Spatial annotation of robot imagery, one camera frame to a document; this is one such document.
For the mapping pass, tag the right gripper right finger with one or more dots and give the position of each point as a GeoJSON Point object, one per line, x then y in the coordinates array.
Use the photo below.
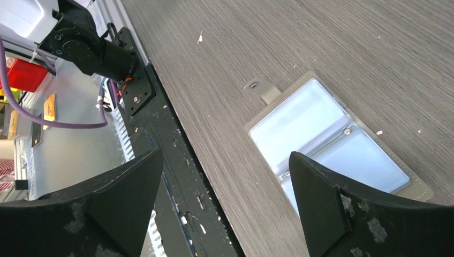
{"type": "Point", "coordinates": [343, 217]}

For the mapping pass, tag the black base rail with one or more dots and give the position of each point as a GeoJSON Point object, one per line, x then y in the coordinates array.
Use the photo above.
{"type": "Point", "coordinates": [188, 219]}

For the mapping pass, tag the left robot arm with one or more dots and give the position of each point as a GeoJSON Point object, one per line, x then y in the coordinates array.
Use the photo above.
{"type": "Point", "coordinates": [67, 30]}

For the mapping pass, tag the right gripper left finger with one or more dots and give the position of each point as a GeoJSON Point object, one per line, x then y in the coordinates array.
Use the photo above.
{"type": "Point", "coordinates": [106, 215]}

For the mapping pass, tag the red box beside table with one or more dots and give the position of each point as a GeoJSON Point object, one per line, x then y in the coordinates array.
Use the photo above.
{"type": "Point", "coordinates": [24, 76]}

